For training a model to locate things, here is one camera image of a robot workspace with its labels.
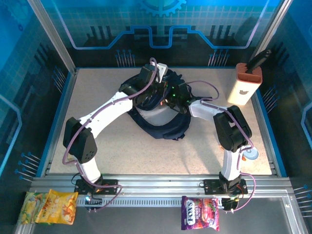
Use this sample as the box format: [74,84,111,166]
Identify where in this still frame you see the navy blue backpack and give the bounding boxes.
[120,68,194,141]

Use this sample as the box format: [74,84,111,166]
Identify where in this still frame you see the purple candy bag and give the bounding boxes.
[180,195,220,232]

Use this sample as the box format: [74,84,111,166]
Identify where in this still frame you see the yellow chips snack bag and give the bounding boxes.
[35,188,79,226]

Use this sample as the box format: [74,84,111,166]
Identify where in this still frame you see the green yellow snack bag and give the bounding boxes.
[17,191,51,225]

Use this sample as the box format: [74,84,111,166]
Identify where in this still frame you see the white knife block orange top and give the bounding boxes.
[227,62,263,106]

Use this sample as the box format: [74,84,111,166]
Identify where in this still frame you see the round blue white tape roll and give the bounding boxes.
[243,147,259,161]

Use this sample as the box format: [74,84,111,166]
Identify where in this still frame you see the small black controller box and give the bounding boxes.
[220,196,241,214]
[83,191,103,213]

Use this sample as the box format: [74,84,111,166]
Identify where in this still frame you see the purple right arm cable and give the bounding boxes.
[186,80,256,214]

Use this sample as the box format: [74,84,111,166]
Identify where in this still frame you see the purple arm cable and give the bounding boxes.
[186,80,256,214]
[62,57,123,213]

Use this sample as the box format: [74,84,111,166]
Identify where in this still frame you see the aluminium front frame rail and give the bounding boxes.
[14,173,309,234]

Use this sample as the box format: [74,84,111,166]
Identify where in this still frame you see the black knife handle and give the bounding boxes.
[246,49,272,74]

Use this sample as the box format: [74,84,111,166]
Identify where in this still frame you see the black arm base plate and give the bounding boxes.
[203,178,249,196]
[74,178,119,196]

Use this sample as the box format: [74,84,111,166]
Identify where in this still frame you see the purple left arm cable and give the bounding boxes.
[62,57,123,213]

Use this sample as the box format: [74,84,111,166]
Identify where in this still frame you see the grey slotted cable duct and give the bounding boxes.
[76,196,224,208]

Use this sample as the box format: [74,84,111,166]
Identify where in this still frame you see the aluminium frame post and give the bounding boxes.
[251,0,294,65]
[26,0,78,74]

